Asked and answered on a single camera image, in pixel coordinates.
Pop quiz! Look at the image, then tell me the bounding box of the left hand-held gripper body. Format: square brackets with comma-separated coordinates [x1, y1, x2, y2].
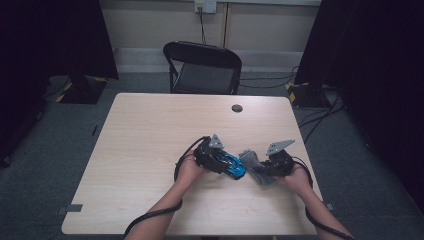
[193, 133, 225, 167]

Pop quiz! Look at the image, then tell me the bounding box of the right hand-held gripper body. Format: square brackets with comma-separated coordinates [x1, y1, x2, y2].
[265, 139, 296, 178]

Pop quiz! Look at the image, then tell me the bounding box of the grey cloth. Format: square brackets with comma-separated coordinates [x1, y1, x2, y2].
[238, 149, 278, 187]

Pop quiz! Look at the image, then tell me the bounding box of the blue toy car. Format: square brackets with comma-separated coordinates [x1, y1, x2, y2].
[213, 149, 248, 181]

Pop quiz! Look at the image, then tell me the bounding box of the person's left hand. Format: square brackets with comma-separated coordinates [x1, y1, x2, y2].
[174, 149, 209, 188]

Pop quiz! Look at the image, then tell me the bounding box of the person's right hand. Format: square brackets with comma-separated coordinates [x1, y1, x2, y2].
[276, 163, 314, 198]

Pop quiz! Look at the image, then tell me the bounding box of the black stand base yellow tape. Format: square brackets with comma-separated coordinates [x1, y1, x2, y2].
[284, 81, 331, 109]
[54, 74, 109, 105]

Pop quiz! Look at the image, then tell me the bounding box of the black folding chair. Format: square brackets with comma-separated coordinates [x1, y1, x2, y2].
[162, 40, 243, 96]

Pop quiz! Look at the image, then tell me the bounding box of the black curtain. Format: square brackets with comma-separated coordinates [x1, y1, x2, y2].
[0, 0, 120, 168]
[294, 0, 424, 214]

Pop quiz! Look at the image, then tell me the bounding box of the black floor cable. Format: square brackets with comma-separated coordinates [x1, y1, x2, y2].
[239, 65, 299, 82]
[298, 104, 346, 128]
[303, 91, 343, 144]
[239, 78, 296, 90]

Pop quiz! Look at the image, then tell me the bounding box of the left hand-held gripper cable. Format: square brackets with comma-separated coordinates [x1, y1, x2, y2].
[123, 135, 211, 238]

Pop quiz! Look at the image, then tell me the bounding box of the hand-held gripper cable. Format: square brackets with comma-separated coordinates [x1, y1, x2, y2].
[123, 135, 211, 238]
[293, 156, 356, 240]

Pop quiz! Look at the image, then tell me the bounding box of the right hand-held gripper cable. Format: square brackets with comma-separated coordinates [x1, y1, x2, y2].
[293, 156, 356, 240]

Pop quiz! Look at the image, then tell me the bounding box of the black socket cable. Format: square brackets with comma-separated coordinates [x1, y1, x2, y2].
[198, 7, 208, 45]

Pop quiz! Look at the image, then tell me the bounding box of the thin wall conduit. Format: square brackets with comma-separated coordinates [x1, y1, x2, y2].
[221, 2, 232, 48]

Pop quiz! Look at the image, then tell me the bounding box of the white wall socket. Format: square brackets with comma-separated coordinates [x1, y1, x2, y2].
[194, 0, 218, 15]

